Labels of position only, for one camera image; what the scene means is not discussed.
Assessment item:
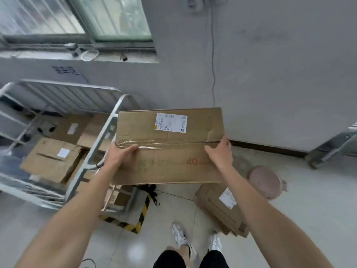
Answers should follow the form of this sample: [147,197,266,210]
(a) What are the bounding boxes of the person's right hand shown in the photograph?
[204,135,233,173]

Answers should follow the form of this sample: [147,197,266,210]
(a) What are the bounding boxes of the person's left hand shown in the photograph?
[105,142,139,172]

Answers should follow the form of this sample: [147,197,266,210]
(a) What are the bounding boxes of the large taped cardboard box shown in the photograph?
[111,108,226,186]

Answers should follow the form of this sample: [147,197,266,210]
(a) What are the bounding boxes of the person's left forearm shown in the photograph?
[14,164,118,268]

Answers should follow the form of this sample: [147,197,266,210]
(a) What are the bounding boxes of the person's right forearm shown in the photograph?
[221,162,335,268]

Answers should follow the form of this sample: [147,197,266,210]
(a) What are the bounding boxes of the flat cardboard box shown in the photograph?
[77,114,118,152]

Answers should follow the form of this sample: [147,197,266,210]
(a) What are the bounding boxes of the cardboard box with torn label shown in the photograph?
[195,182,250,238]

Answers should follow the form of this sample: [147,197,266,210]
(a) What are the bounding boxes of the round pink stool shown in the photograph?
[247,165,288,200]

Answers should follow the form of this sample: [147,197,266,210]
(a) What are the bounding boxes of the cardboard box with small label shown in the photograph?
[49,116,92,145]

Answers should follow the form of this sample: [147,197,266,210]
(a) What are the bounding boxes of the yellow black hazard tape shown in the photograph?
[99,194,151,234]

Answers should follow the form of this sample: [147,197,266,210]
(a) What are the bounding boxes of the white metal cage cart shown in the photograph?
[0,79,140,212]

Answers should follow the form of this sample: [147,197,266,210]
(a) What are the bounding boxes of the cardboard box with white label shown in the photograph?
[20,137,83,184]

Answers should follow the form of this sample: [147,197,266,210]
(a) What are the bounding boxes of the person's left white sneaker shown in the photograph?
[171,222,197,260]

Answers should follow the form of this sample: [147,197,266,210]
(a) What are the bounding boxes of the person's white sneaker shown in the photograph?
[171,222,197,260]
[208,234,222,253]

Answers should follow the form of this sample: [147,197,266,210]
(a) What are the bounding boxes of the person's right white sneaker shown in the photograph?
[208,234,222,253]

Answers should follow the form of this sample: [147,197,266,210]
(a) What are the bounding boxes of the person's black shorts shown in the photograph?
[152,249,230,268]

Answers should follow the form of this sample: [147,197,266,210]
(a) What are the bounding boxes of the black strap bundle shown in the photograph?
[139,184,160,207]

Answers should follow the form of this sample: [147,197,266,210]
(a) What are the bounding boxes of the black hanging cable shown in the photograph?
[210,3,216,108]

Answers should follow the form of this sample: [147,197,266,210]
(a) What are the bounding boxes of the white coiled cable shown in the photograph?
[81,49,100,62]

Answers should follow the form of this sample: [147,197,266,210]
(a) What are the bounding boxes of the grey metal frame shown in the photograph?
[305,121,357,169]

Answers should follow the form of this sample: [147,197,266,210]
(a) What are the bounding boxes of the window with metal frame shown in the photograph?
[0,0,155,51]

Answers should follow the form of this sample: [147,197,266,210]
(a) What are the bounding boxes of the wall power socket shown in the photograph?
[186,0,205,15]

